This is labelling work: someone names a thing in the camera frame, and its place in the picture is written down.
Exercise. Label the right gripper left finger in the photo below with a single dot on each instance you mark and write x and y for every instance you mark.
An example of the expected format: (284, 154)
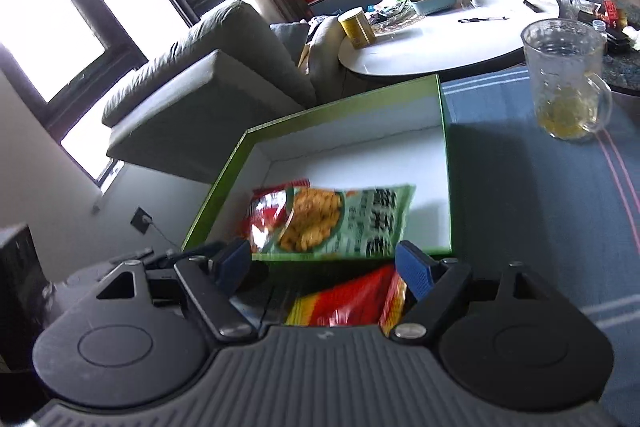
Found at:
(210, 292)

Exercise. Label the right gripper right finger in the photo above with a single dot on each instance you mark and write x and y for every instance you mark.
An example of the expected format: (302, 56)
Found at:
(438, 286)

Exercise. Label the red yellow snack bag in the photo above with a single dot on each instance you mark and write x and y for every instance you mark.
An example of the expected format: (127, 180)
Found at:
(376, 298)

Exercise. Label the green peanut snack bag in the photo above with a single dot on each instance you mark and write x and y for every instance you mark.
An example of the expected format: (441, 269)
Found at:
(296, 221)

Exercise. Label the green cardboard box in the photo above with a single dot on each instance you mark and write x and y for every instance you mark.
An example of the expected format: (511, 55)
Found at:
(390, 136)

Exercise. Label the grey sofa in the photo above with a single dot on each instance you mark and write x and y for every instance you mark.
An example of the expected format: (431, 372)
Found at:
(184, 112)

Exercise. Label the glass mug with tea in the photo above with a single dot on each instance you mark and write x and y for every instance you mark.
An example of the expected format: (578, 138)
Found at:
(564, 59)

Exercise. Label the round white table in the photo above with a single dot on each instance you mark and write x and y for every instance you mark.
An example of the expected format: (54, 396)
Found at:
(437, 43)

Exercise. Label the black pen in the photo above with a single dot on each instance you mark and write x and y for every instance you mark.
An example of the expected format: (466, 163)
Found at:
(470, 20)

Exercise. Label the blue snack basket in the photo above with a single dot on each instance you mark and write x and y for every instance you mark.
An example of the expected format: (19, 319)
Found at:
(429, 7)

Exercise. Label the black remote control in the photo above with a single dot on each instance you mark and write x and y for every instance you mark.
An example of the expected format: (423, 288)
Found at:
(535, 8)

